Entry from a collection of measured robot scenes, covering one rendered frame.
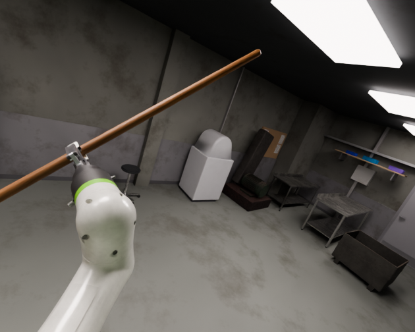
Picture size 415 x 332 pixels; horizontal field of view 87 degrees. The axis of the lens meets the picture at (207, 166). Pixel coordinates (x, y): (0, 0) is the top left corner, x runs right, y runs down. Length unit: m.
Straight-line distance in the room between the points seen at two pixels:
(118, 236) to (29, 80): 3.92
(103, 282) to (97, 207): 0.14
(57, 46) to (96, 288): 3.94
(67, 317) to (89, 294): 0.04
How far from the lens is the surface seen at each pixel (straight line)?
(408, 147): 7.98
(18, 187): 0.81
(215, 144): 4.56
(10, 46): 4.24
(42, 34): 4.22
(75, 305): 0.48
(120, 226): 0.44
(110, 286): 0.51
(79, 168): 0.62
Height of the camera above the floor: 2.25
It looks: 17 degrees down
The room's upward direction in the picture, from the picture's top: 20 degrees clockwise
